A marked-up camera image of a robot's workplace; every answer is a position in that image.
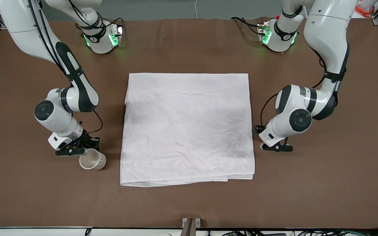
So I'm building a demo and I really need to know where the white mug with black handle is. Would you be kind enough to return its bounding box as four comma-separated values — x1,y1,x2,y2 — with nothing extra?
79,148,107,171

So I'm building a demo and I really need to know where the right arm base connector plate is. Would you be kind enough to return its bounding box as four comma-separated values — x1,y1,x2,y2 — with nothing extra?
108,24,124,47

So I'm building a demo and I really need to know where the left arm base connector plate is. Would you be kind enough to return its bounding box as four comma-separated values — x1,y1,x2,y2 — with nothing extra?
257,22,272,45

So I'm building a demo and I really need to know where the white folded cloth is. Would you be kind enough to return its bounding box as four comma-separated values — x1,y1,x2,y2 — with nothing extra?
120,73,255,187

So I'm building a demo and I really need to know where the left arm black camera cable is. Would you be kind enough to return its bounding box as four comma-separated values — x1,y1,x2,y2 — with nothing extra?
260,46,329,131

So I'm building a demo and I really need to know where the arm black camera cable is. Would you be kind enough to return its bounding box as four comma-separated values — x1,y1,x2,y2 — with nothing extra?
28,0,104,135
260,46,329,131

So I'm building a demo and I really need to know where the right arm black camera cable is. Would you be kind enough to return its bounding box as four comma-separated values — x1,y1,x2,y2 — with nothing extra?
28,0,104,135

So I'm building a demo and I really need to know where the left base black cable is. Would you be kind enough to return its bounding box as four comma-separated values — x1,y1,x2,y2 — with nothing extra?
230,16,265,35

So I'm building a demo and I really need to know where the base black cable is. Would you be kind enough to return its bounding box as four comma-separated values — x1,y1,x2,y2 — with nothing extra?
230,16,265,35
74,10,126,32

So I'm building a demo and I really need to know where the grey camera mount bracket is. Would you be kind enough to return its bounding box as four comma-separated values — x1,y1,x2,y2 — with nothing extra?
180,218,201,236

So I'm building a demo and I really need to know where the right base black cable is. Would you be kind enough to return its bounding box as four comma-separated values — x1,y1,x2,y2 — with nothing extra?
74,10,126,32

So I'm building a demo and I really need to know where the orange cable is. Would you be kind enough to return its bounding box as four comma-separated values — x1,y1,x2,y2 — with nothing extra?
356,2,375,18

